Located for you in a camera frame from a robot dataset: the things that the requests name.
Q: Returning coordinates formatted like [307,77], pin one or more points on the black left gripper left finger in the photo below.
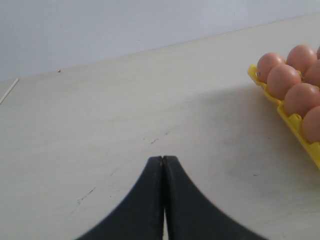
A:
[140,215]

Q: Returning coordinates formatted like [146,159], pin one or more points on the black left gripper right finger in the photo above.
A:
[190,215]

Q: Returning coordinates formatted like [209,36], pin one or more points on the brown speckled egg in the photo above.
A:
[312,75]

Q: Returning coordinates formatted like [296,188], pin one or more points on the yellow plastic egg tray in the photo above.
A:
[293,122]

